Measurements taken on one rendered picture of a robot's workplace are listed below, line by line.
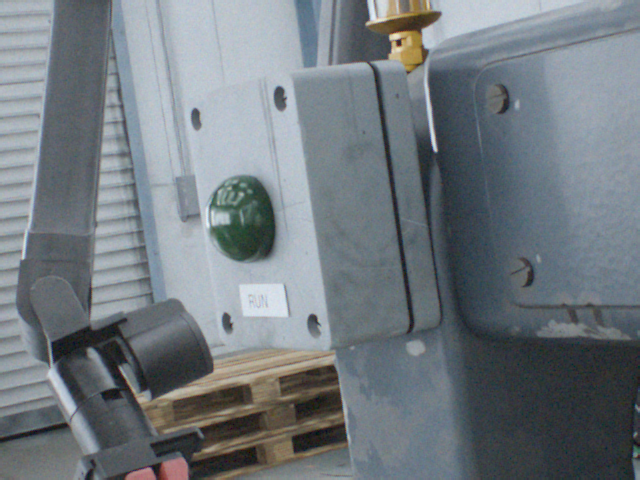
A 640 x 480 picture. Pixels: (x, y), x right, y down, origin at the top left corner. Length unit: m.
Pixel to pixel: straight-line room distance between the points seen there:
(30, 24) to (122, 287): 1.70
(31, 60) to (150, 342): 7.42
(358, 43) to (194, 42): 8.25
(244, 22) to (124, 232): 1.69
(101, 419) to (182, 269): 7.78
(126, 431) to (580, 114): 0.72
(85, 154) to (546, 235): 0.83
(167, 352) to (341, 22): 0.40
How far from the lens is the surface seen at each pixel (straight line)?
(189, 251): 8.87
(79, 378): 1.10
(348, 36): 0.80
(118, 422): 1.07
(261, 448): 6.31
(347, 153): 0.43
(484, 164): 0.43
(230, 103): 0.46
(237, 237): 0.44
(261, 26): 9.30
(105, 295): 8.56
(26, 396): 8.39
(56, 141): 1.21
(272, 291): 0.45
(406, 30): 0.51
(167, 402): 6.04
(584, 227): 0.40
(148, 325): 1.13
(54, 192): 1.19
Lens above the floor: 1.30
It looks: 3 degrees down
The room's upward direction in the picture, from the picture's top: 8 degrees counter-clockwise
